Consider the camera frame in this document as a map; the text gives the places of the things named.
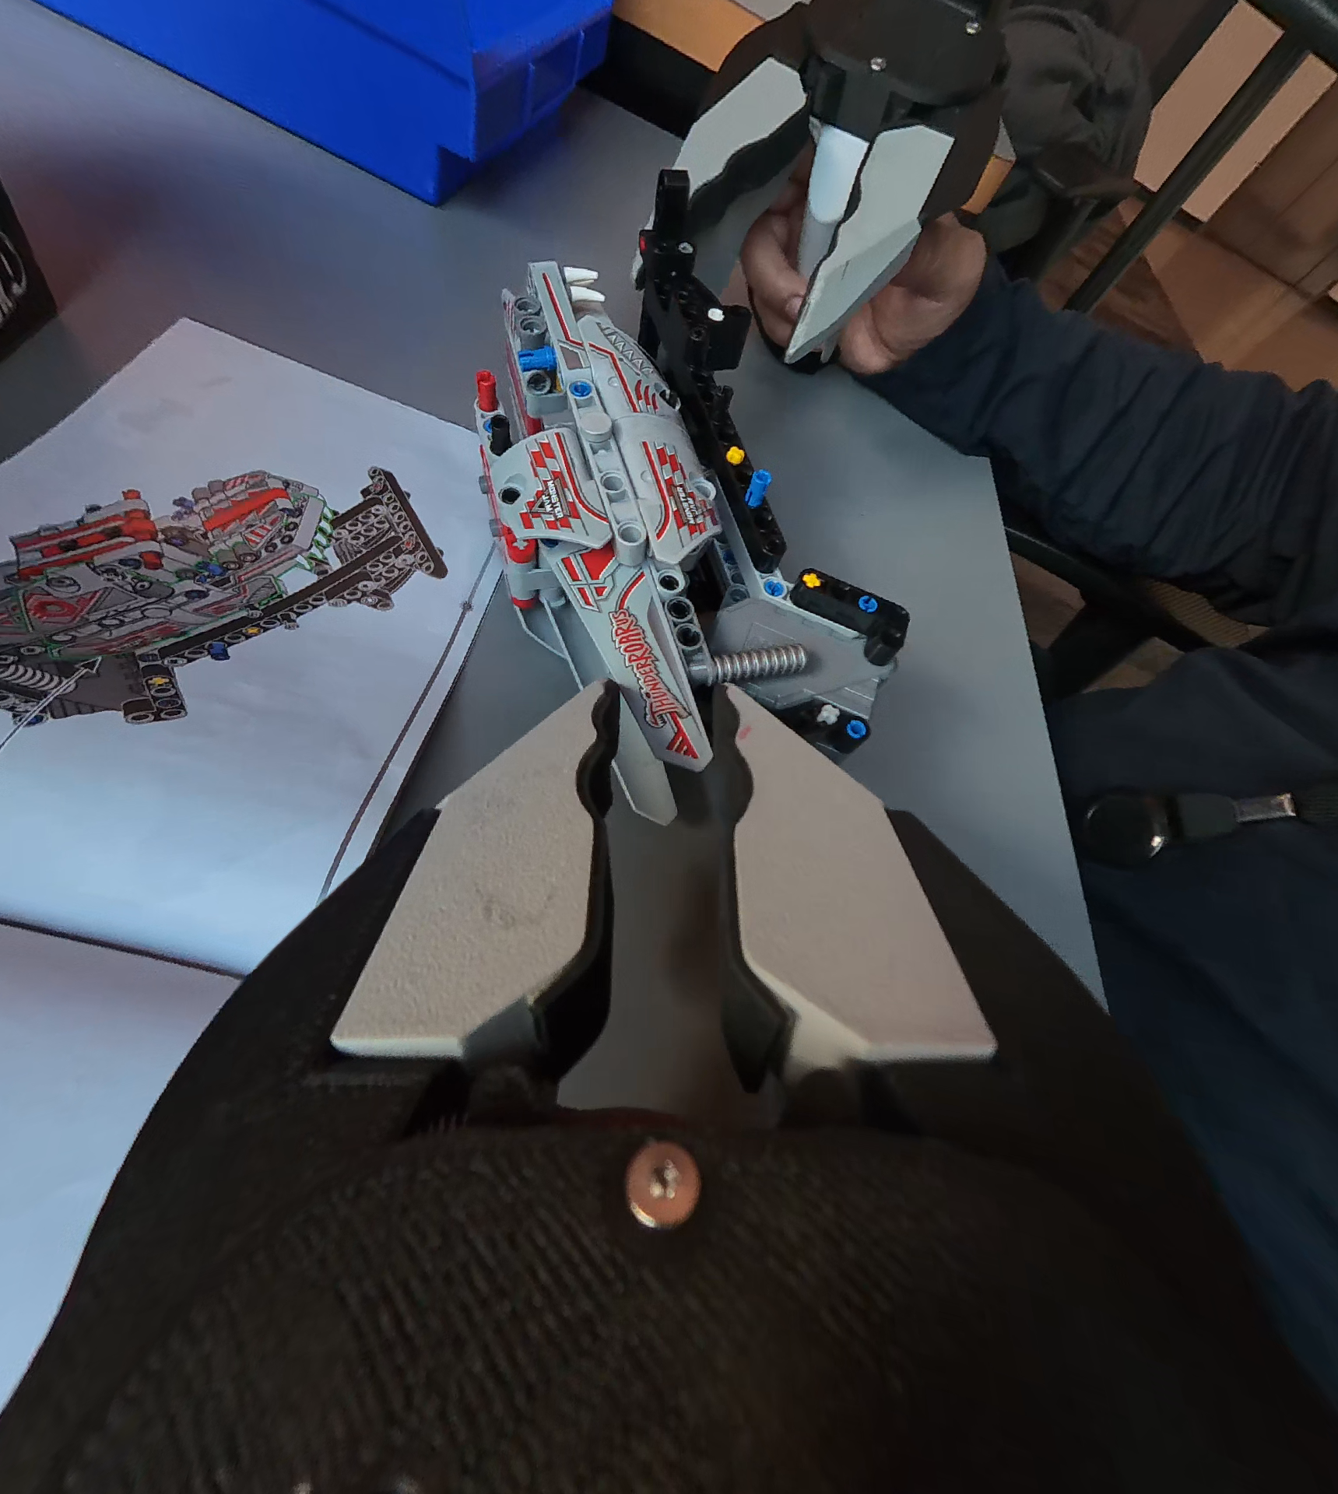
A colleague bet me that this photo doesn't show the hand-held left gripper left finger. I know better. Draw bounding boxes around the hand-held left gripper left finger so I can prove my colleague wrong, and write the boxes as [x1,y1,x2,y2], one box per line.
[331,682,623,1078]

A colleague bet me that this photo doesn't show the blue plastic bin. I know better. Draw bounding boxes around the blue plastic bin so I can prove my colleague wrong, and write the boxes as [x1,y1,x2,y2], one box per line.
[33,0,613,209]

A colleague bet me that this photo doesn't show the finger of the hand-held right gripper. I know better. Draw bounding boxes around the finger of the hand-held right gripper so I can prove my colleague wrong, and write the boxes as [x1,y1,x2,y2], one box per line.
[666,54,822,238]
[790,115,958,368]

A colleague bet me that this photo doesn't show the dark cloth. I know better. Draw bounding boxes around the dark cloth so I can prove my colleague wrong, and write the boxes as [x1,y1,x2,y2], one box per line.
[994,0,1157,254]

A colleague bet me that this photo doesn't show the person's right forearm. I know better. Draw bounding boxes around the person's right forearm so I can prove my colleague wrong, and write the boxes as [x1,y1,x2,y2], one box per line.
[857,255,1338,636]

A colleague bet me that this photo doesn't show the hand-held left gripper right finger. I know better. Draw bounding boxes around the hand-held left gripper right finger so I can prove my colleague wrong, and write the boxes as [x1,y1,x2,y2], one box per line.
[718,682,1000,1095]

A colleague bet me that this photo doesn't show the lego instruction booklet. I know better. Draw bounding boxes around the lego instruction booklet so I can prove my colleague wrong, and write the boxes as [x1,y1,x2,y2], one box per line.
[0,317,506,1345]

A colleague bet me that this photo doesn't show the grey red lego truck model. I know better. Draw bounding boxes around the grey red lego truck model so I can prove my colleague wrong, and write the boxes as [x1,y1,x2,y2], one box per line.
[476,168,913,824]

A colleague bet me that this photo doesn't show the person's right hand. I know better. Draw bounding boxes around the person's right hand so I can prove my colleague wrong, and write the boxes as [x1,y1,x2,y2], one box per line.
[737,183,994,376]

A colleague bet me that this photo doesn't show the black badge reel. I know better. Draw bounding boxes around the black badge reel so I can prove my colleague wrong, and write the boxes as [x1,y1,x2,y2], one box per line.
[1082,783,1305,867]

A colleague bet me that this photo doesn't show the person's navy clothed torso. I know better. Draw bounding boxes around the person's navy clothed torso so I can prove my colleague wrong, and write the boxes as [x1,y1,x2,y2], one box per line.
[1042,561,1338,1494]

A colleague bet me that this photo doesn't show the black metal frame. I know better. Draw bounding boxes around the black metal frame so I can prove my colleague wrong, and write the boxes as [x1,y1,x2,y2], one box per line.
[1066,0,1338,317]

